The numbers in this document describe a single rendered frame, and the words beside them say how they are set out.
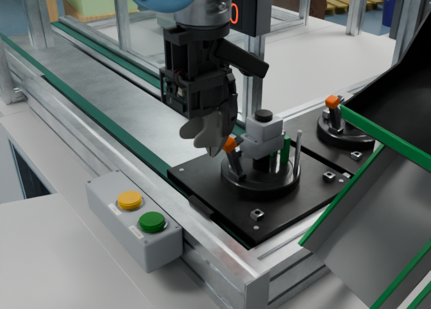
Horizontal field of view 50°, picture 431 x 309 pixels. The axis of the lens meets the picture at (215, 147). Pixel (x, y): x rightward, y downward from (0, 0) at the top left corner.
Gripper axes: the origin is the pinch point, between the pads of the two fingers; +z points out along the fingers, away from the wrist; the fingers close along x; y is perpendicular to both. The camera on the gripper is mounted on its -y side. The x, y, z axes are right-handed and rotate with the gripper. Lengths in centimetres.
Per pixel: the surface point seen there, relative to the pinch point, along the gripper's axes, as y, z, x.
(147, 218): 11.9, 9.4, -2.0
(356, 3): -117, 8, -61
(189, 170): -1.2, 9.6, -9.1
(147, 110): -12.8, 15.0, -44.1
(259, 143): -7.6, 1.1, 1.9
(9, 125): 15, 21, -68
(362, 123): -2.0, -13.5, 23.4
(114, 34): -43, 21, -120
